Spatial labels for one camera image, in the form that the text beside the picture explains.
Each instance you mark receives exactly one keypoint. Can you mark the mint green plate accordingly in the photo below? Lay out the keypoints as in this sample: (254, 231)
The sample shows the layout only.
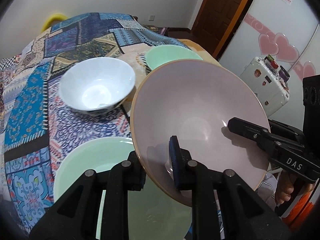
(131, 205)

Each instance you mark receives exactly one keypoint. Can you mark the mint green bowl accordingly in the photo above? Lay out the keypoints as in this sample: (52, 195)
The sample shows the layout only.
(163, 54)

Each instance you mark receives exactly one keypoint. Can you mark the wooden door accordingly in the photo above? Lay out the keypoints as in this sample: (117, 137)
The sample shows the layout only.
(216, 21)

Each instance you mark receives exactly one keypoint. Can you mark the white patterned bowl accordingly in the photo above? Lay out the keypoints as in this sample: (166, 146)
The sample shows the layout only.
(97, 85)

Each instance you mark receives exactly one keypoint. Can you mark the person right hand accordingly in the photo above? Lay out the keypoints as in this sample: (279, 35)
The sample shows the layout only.
(285, 187)

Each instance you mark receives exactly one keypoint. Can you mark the white wall socket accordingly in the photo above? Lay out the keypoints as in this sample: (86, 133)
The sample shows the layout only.
(151, 17)

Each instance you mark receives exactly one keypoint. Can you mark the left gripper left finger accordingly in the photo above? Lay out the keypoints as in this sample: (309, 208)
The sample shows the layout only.
(94, 200)

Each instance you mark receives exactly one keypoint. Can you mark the white sticker suitcase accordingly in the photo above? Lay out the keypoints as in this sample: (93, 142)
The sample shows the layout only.
(267, 85)

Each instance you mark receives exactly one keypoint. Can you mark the patchwork patterned tablecloth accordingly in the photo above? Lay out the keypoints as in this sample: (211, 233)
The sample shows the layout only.
(38, 130)

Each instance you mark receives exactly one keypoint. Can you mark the pink bowl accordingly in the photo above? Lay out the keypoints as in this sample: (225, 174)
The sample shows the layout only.
(194, 101)

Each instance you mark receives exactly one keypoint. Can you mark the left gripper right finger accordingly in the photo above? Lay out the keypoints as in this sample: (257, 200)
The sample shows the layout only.
(223, 205)

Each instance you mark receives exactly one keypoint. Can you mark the bag on floor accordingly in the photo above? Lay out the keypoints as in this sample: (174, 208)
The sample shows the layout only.
(155, 29)

